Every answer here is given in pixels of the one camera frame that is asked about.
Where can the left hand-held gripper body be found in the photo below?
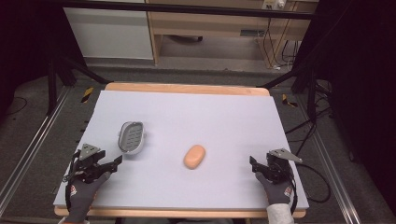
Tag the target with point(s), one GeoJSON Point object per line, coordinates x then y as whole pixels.
{"type": "Point", "coordinates": [88, 166]}

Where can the person's left hand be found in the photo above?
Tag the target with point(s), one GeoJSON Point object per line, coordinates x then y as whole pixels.
{"type": "Point", "coordinates": [81, 196]}

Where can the black curtain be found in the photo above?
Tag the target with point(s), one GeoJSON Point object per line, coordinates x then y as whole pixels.
{"type": "Point", "coordinates": [361, 77]}
{"type": "Point", "coordinates": [28, 37]}

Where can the yellow black tape marker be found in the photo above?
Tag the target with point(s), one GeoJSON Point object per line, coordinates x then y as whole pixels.
{"type": "Point", "coordinates": [87, 94]}
{"type": "Point", "coordinates": [288, 101]}

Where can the wooden table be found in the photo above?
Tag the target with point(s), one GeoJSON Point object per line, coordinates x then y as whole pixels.
{"type": "Point", "coordinates": [186, 88]}

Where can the person's right hand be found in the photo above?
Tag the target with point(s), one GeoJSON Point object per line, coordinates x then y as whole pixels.
{"type": "Point", "coordinates": [277, 191]}

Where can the orange soap bar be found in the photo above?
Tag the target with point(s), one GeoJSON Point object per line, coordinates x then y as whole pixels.
{"type": "Point", "coordinates": [194, 156]}

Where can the metal floor rail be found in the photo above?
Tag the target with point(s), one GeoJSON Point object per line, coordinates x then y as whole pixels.
{"type": "Point", "coordinates": [31, 149]}
{"type": "Point", "coordinates": [336, 174]}

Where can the wooden desk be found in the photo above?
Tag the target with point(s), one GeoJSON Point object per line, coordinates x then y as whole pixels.
{"type": "Point", "coordinates": [211, 23]}

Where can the grey soap dish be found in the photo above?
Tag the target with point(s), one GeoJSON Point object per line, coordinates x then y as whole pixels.
{"type": "Point", "coordinates": [131, 137]}

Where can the pale foam board mat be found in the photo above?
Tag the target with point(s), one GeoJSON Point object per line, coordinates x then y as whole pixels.
{"type": "Point", "coordinates": [199, 118]}

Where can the white power strip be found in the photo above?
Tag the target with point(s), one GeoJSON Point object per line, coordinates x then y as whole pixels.
{"type": "Point", "coordinates": [274, 3]}

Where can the black frame bar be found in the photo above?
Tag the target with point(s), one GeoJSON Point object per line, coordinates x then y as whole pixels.
{"type": "Point", "coordinates": [186, 8]}

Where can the white cabinet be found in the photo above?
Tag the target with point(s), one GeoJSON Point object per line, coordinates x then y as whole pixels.
{"type": "Point", "coordinates": [109, 34]}

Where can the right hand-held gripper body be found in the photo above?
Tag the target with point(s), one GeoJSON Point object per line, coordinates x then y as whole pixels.
{"type": "Point", "coordinates": [278, 168]}

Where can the black metal stand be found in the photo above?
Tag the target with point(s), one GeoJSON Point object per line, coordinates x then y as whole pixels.
{"type": "Point", "coordinates": [52, 84]}
{"type": "Point", "coordinates": [311, 93]}

